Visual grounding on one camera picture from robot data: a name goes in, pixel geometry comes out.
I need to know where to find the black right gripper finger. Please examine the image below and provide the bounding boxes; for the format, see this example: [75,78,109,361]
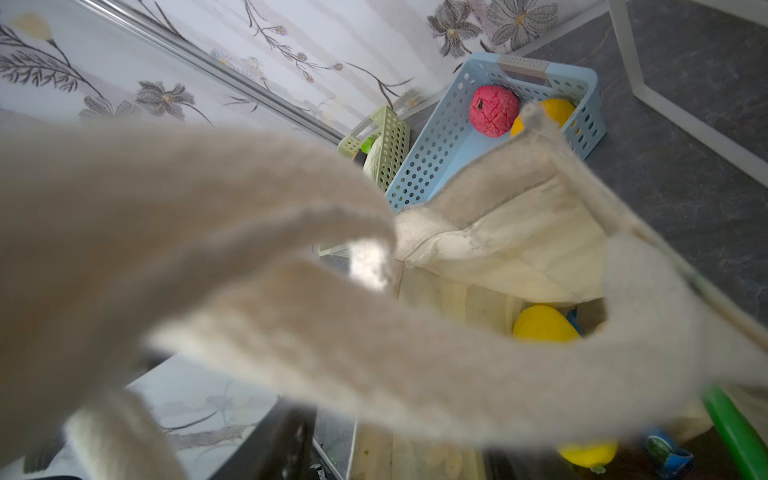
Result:
[211,400,317,480]

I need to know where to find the cream canvas tote bag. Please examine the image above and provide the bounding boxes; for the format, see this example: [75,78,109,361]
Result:
[1,105,767,479]

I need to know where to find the yellow mango toy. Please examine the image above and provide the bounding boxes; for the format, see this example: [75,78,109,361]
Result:
[512,305,581,343]

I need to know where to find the yellow apple toy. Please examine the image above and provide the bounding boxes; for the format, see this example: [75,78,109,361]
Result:
[557,442,618,472]

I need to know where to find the green chili pepper toy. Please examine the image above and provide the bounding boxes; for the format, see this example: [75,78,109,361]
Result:
[703,385,767,480]

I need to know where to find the blue candy bag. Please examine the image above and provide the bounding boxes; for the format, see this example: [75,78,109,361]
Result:
[644,429,694,479]

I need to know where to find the green plastic basket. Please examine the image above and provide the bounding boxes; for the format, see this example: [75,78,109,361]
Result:
[317,105,412,258]

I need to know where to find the blue plastic basket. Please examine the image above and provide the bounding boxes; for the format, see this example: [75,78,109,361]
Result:
[385,53,606,213]

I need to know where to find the orange fruit toy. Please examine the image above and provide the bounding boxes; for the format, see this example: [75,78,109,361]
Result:
[510,98,575,137]

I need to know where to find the white wire wooden shelf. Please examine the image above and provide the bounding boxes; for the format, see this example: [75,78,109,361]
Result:
[607,0,768,188]

